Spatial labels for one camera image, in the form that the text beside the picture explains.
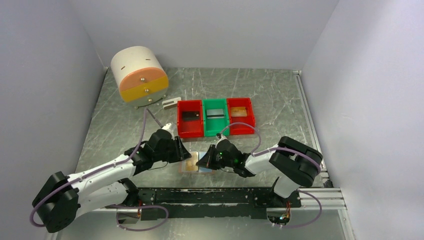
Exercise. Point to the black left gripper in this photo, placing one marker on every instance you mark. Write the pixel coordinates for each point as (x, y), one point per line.
(180, 151)

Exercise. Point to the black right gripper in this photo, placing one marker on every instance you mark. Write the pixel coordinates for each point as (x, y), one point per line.
(207, 160)

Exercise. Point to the tan leather card holder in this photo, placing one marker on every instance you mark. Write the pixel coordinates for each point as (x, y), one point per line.
(201, 170)

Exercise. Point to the gold card with stripe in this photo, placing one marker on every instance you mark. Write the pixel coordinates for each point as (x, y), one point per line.
(238, 112)

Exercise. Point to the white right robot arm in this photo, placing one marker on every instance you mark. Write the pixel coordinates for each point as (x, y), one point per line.
(297, 163)

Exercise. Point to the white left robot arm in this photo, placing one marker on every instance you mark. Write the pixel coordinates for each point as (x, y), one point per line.
(63, 198)

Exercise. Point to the black credit card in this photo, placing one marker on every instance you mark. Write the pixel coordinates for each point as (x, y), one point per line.
(188, 116)

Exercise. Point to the red bin with black card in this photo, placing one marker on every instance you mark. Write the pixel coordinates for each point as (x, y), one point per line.
(190, 129)

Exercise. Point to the silver credit card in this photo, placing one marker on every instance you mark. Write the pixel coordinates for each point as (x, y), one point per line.
(215, 113)

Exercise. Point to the red bin with gold card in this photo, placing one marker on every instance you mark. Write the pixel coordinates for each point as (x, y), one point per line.
(241, 129)

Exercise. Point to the small white grey block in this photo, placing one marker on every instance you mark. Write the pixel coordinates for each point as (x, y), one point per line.
(170, 103)

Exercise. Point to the green plastic bin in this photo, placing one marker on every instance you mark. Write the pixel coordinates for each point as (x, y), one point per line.
(215, 125)

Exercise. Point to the round white drawer cabinet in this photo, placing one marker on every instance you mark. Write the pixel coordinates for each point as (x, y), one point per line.
(139, 76)

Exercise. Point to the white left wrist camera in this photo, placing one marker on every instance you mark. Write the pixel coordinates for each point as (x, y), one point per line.
(170, 127)

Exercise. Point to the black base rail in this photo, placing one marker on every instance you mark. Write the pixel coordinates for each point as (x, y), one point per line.
(153, 203)

